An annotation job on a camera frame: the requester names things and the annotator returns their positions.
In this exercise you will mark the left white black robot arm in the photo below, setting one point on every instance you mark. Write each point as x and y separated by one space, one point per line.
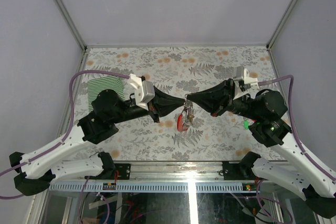
37 170

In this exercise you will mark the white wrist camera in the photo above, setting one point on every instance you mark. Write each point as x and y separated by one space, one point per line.
144 91
243 83

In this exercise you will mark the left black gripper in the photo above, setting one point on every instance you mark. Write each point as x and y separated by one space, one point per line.
163 104

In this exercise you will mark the aluminium front rail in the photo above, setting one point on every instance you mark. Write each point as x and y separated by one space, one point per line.
168 177

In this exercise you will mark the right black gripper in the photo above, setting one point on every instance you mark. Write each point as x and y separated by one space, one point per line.
216 97

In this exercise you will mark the green key tag right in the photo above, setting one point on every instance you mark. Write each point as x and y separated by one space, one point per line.
246 124

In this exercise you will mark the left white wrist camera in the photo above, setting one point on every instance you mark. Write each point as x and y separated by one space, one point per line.
144 91

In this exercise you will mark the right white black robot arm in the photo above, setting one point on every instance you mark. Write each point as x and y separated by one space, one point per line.
313 181

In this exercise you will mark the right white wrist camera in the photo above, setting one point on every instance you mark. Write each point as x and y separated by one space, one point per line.
243 83

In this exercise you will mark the grey red key ring holder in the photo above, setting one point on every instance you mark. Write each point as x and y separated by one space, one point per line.
186 117

